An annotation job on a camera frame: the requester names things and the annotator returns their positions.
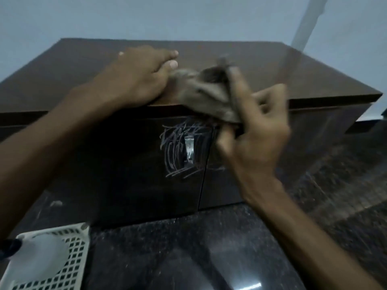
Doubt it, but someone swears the person's left hand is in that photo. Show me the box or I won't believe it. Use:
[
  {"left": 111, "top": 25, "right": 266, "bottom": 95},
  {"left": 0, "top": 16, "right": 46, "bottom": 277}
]
[{"left": 86, "top": 46, "right": 179, "bottom": 110}]

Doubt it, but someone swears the person's right hand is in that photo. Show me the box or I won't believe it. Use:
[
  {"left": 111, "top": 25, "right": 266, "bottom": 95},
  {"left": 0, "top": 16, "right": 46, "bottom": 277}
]
[{"left": 215, "top": 66, "right": 293, "bottom": 206}]

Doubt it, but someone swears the striped brown cleaning cloth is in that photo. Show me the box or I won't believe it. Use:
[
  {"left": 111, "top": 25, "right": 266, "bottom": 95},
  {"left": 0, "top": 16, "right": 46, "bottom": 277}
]
[{"left": 168, "top": 56, "right": 242, "bottom": 125}]

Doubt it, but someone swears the white spray bottle black trigger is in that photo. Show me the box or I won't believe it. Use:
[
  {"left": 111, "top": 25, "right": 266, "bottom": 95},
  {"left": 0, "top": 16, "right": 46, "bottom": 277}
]
[{"left": 0, "top": 233, "right": 71, "bottom": 285}]

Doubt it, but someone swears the person's left forearm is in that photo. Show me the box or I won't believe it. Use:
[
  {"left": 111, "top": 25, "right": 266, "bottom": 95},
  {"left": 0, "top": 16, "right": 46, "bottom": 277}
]
[{"left": 0, "top": 84, "right": 115, "bottom": 239}]

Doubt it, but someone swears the dark wooden table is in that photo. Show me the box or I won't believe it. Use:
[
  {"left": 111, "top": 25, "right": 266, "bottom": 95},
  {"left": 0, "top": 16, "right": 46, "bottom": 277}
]
[{"left": 0, "top": 38, "right": 383, "bottom": 114}]

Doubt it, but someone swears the white plastic lattice basket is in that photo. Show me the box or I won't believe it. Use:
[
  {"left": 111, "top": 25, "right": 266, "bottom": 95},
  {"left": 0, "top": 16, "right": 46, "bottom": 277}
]
[{"left": 0, "top": 222, "right": 91, "bottom": 290}]

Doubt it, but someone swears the curved metal door handle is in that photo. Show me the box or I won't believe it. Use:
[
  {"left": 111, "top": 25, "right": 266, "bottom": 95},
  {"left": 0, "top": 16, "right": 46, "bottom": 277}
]
[{"left": 183, "top": 135, "right": 196, "bottom": 164}]

